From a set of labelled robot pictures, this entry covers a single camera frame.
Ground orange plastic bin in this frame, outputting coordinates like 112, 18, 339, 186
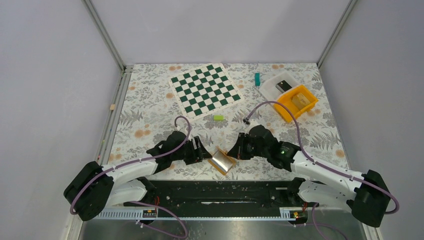
277, 84, 319, 119

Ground orange leather card holder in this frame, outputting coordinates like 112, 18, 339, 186
208, 148, 236, 176

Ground green white chessboard mat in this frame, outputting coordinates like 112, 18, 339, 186
168, 63, 245, 121

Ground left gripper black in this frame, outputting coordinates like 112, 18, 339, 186
171, 136, 212, 165

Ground teal block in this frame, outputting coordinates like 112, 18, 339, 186
254, 72, 261, 87

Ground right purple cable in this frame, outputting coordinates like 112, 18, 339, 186
243, 100, 400, 240

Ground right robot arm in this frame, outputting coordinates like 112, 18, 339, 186
227, 125, 390, 228

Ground lime green block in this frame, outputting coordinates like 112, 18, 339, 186
213, 115, 225, 121

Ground aluminium rail front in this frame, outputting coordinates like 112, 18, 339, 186
94, 207, 308, 222

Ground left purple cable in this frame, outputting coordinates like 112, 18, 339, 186
69, 115, 193, 216

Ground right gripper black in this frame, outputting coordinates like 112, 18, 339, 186
227, 132, 270, 160

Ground black card in white bin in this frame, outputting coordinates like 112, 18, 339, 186
275, 80, 293, 93

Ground white plastic bin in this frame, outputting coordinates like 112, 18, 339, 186
259, 71, 301, 101

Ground gold cards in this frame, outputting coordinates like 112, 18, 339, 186
291, 93, 311, 110

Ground purple cable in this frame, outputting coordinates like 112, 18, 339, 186
69, 115, 193, 216
243, 100, 400, 240

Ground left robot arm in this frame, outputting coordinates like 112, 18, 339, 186
63, 131, 212, 221

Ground floral tablecloth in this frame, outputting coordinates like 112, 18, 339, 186
101, 63, 349, 181

